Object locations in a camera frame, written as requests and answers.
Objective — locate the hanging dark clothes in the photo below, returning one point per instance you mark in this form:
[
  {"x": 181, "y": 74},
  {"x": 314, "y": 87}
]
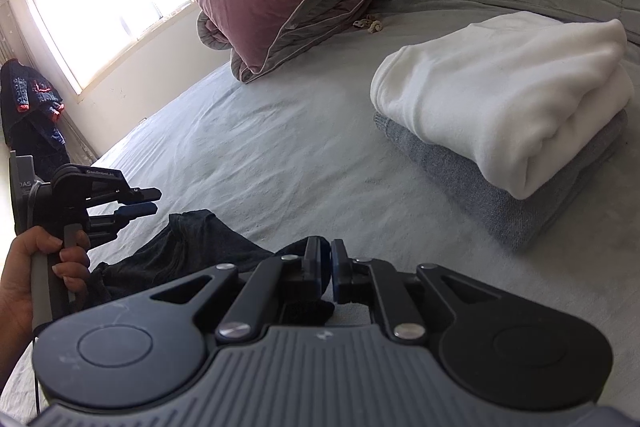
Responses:
[{"x": 30, "y": 117}]

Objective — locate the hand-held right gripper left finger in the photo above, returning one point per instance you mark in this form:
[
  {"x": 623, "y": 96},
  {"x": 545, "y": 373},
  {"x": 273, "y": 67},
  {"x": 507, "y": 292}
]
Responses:
[{"x": 324, "y": 269}]

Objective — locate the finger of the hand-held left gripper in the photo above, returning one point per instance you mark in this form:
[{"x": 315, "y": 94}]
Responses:
[
  {"x": 135, "y": 195},
  {"x": 137, "y": 209}
]

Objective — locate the small beige crumpled object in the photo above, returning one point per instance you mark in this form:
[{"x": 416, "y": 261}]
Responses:
[{"x": 369, "y": 24}]

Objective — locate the person's left hand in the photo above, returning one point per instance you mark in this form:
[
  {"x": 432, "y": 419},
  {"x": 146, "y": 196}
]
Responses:
[{"x": 17, "y": 277}]

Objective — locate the folded white garment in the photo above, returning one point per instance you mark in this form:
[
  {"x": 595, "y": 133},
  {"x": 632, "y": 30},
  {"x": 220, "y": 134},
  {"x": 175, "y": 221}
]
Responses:
[{"x": 500, "y": 97}]

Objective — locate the folded grey garment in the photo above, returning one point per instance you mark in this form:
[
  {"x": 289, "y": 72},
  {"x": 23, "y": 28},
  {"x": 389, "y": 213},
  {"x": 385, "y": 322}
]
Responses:
[{"x": 500, "y": 212}]

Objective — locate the black t-shirt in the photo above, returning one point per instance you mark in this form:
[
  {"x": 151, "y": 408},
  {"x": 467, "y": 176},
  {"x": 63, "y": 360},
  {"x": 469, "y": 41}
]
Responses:
[{"x": 150, "y": 257}]

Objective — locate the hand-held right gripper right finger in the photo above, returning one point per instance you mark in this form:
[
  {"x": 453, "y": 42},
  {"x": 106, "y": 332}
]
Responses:
[{"x": 340, "y": 272}]

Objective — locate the grey bed sheet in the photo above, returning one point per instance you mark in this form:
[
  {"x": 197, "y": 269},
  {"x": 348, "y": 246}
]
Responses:
[{"x": 280, "y": 147}]

